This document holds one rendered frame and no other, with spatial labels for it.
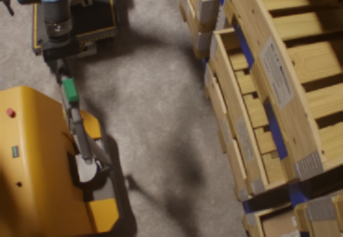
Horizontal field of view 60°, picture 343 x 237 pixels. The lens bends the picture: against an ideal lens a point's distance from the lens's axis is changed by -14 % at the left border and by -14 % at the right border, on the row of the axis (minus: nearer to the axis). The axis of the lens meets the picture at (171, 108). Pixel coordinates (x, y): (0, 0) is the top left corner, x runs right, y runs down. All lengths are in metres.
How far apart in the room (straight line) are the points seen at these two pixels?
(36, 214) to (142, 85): 1.42
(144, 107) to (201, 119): 0.42
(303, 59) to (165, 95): 1.48
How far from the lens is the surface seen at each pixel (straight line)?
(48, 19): 1.06
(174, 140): 2.44
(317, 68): 1.29
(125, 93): 2.58
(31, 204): 1.62
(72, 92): 1.06
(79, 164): 2.03
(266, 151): 1.70
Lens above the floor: 2.36
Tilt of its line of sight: 70 degrees down
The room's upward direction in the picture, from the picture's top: straight up
